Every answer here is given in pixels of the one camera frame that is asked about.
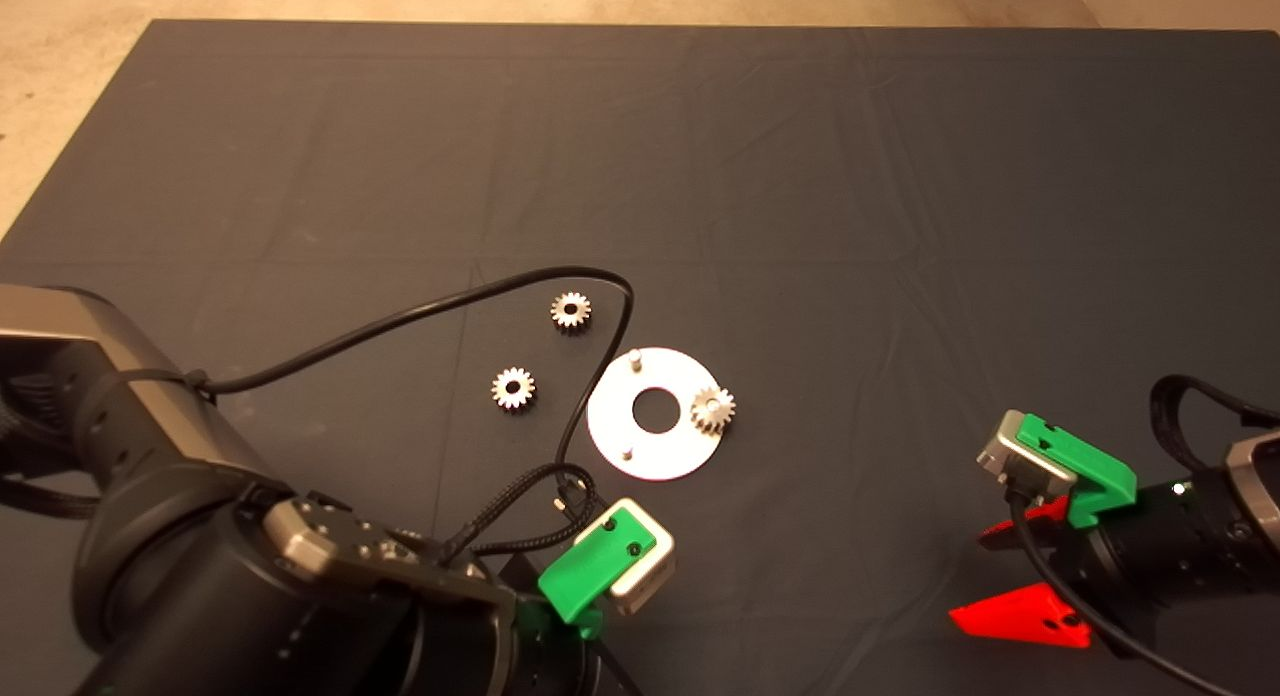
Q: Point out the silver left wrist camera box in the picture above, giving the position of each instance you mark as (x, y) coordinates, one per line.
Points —
(650, 576)

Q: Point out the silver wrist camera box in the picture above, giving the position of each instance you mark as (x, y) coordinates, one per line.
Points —
(1005, 451)
(650, 576)

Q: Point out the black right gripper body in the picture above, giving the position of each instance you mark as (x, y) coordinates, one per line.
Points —
(1125, 571)

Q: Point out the green left wrist camera mount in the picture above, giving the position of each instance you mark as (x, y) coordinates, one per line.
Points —
(590, 571)

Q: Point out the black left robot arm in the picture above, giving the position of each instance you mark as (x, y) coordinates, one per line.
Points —
(200, 596)

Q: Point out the dark grey table cloth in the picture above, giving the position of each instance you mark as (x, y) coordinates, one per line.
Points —
(800, 176)

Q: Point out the small steel planetary gear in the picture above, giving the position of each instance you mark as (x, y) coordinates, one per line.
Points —
(560, 314)
(501, 389)
(702, 413)

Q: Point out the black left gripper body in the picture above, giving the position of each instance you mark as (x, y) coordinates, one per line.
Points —
(560, 666)

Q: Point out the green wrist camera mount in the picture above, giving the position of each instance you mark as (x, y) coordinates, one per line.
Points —
(590, 571)
(1075, 456)

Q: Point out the round metal carrier plate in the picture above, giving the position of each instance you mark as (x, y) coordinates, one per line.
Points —
(650, 456)

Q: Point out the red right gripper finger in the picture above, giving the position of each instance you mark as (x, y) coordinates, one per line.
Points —
(1050, 521)
(1020, 616)

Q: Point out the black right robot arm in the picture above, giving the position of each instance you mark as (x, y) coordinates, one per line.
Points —
(1220, 576)

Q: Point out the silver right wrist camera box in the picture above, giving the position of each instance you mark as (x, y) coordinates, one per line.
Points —
(1005, 451)

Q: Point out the green right wrist camera mount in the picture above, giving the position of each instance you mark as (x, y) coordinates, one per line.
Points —
(1075, 456)

